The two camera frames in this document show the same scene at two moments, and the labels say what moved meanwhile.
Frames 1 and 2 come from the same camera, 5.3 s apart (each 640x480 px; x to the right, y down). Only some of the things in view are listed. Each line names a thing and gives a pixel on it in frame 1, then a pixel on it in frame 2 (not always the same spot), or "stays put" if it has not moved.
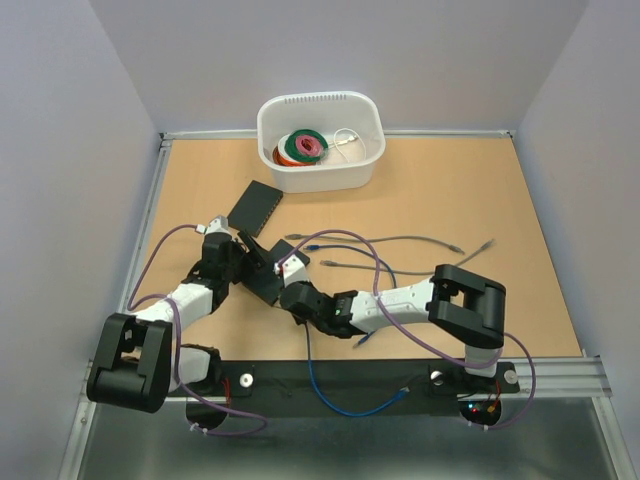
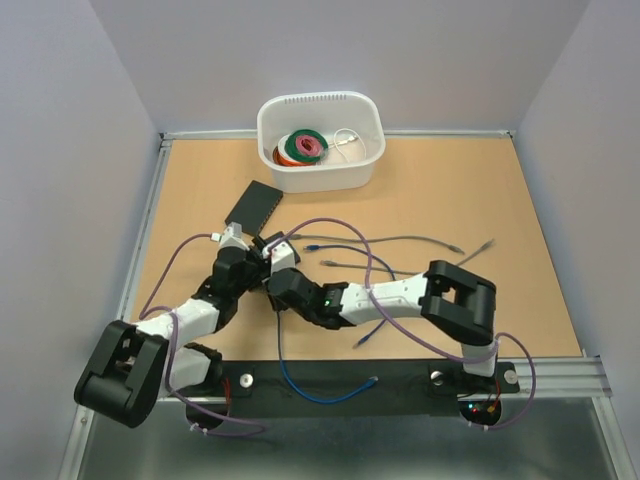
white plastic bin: x=352 y=124 stays put
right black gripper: x=298 y=318 stays put
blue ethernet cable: x=403 y=393 -> x=372 y=380
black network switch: x=254 y=208 stays put
